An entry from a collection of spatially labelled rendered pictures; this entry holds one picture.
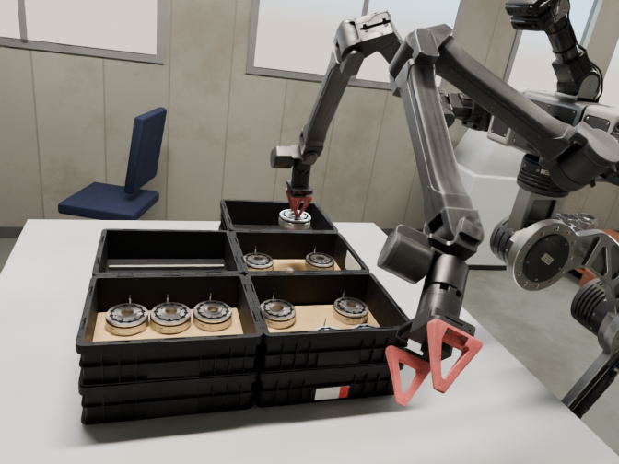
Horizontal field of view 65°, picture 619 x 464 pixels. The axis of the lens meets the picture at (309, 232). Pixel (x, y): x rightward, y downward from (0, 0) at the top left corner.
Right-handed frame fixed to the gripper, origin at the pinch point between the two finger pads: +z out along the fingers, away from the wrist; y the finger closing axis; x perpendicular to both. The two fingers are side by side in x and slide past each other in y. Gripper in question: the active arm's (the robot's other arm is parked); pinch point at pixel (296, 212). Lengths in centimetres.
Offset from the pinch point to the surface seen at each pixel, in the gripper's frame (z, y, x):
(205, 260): 21.3, -8.0, -26.8
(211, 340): 12, 50, -31
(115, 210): 53, -135, -65
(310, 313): 21.8, 26.1, 0.6
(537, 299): 103, -105, 225
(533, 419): 36, 62, 57
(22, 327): 34, 8, -79
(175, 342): 13, 50, -39
